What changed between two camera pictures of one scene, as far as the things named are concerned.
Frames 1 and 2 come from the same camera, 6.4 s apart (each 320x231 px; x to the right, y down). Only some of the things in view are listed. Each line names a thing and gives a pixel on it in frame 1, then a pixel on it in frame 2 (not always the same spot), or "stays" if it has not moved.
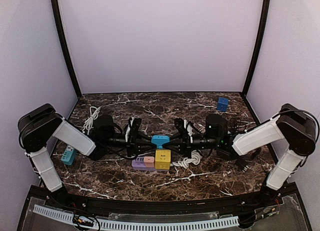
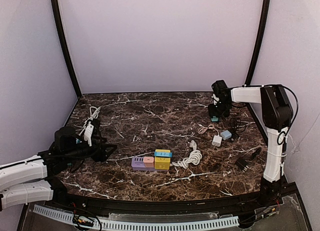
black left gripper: (131, 143) to (99, 151)
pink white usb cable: (202, 129) stays
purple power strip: (139, 164) stays
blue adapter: (159, 140) to (163, 154)
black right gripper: (187, 142) to (215, 110)
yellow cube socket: (162, 159) stays
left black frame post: (62, 38) stays
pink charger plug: (149, 161) stays
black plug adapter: (241, 164) stays
